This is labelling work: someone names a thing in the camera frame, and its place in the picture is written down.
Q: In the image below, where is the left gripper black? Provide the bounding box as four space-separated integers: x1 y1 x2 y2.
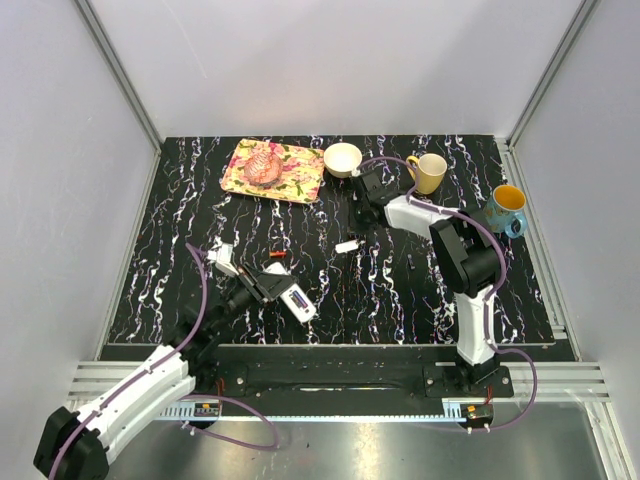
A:
209 262 296 335

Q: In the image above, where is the floral rectangular tray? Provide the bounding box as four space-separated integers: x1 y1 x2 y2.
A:
220 138 325 204

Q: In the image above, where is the left aluminium frame post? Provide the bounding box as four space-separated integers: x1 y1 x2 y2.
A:
72 0 164 151

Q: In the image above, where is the right aluminium frame post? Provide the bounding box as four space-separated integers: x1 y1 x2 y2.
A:
507 0 601 149

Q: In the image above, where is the white remote control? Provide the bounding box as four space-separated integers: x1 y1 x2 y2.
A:
266 262 317 324

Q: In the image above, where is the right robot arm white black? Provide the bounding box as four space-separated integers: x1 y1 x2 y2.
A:
352 170 506 396

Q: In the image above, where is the cream ceramic bowl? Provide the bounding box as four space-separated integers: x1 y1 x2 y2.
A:
323 142 362 178

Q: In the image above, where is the blue mug yellow inside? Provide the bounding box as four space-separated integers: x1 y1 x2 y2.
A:
483 184 528 239

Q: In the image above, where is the red patterned bowl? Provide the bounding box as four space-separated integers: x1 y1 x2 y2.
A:
244 153 283 187

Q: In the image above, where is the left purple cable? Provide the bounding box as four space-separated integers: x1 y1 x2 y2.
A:
47 243 281 480

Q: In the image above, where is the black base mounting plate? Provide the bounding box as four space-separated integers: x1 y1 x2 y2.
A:
189 345 515 419

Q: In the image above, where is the white battery cover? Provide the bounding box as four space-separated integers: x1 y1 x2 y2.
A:
335 240 360 254

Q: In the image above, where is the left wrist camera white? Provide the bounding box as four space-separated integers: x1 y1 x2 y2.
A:
206 243 238 277

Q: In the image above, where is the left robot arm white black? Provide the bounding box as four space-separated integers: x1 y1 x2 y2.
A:
33 263 297 479

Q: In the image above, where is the aluminium frame post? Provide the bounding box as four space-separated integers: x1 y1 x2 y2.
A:
507 0 601 149
72 0 164 151

